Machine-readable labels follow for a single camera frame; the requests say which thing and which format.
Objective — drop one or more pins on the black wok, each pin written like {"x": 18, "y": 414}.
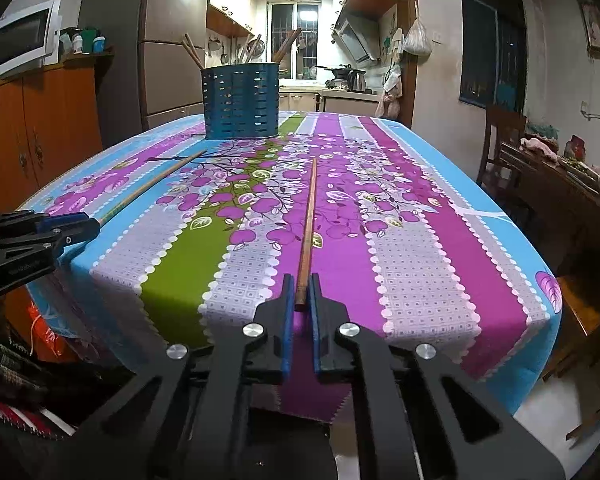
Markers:
{"x": 337, "y": 69}

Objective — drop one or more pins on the dark framed window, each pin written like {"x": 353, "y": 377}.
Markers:
{"x": 490, "y": 45}

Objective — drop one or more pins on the wooden chair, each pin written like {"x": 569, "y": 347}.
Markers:
{"x": 500, "y": 145}

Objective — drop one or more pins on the dark wooden side table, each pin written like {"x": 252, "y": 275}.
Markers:
{"x": 565, "y": 200}

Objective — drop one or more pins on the orange plastic bag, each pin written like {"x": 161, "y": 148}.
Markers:
{"x": 50, "y": 335}

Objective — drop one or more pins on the kitchen window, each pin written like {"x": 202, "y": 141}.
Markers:
{"x": 295, "y": 42}

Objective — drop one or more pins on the wooden chopstick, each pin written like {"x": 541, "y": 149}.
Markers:
{"x": 150, "y": 180}
{"x": 282, "y": 50}
{"x": 306, "y": 230}
{"x": 190, "y": 50}
{"x": 291, "y": 42}
{"x": 196, "y": 50}

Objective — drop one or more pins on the orange wooden cabinet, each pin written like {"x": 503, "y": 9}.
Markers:
{"x": 40, "y": 130}

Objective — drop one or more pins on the hanging clear plastic bag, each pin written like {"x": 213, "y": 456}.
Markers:
{"x": 417, "y": 35}

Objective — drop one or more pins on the metal range hood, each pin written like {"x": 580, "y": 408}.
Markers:
{"x": 357, "y": 35}

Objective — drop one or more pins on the plaid cloth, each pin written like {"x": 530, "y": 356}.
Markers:
{"x": 15, "y": 385}

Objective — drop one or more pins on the kitchen counter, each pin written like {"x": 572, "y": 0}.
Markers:
{"x": 330, "y": 100}

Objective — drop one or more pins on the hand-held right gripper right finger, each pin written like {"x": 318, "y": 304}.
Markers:
{"x": 316, "y": 330}

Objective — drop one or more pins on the grey refrigerator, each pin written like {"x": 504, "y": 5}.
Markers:
{"x": 165, "y": 35}

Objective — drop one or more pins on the wooden door frame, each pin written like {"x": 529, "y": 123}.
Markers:
{"x": 406, "y": 60}

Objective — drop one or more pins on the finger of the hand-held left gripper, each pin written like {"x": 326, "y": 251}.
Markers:
{"x": 70, "y": 221}
{"x": 35, "y": 260}

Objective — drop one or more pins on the white microwave oven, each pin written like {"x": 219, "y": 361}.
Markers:
{"x": 17, "y": 42}

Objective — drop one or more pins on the blue perforated utensil holder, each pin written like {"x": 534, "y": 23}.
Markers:
{"x": 240, "y": 102}

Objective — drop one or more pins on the red box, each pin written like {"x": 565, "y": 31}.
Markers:
{"x": 574, "y": 149}

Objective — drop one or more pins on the hanging pink cloth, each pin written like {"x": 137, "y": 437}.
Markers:
{"x": 390, "y": 97}

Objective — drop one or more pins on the floral striped tablecloth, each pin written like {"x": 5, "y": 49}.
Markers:
{"x": 405, "y": 260}

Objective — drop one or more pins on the metal kettle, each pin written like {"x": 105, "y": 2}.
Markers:
{"x": 357, "y": 81}

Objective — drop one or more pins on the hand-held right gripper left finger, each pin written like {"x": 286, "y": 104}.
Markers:
{"x": 287, "y": 320}

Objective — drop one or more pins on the wooden stool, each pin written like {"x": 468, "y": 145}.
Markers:
{"x": 580, "y": 320}

